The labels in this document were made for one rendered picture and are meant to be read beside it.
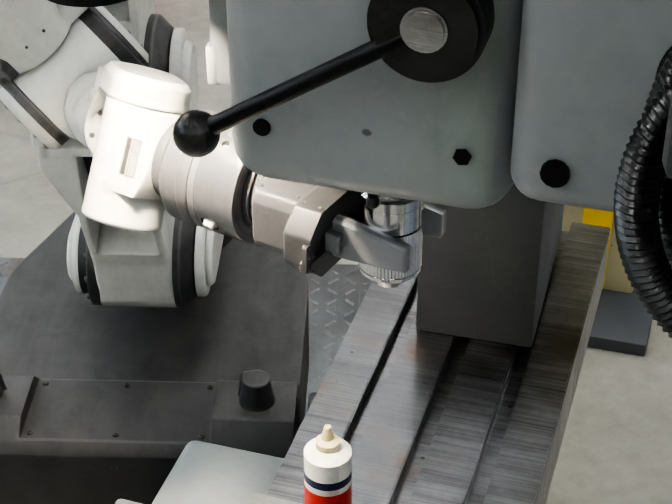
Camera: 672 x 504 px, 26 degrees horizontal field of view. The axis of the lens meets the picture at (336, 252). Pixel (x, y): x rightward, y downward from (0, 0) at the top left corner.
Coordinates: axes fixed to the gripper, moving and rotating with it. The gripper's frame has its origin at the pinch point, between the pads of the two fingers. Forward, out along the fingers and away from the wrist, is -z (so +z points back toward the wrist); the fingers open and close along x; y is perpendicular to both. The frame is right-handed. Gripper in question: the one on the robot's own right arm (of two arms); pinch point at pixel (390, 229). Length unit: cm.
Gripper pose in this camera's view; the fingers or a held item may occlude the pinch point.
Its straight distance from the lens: 106.2
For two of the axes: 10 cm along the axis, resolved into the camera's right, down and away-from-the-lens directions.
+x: 5.2, -4.8, 7.1
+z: -8.6, -2.9, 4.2
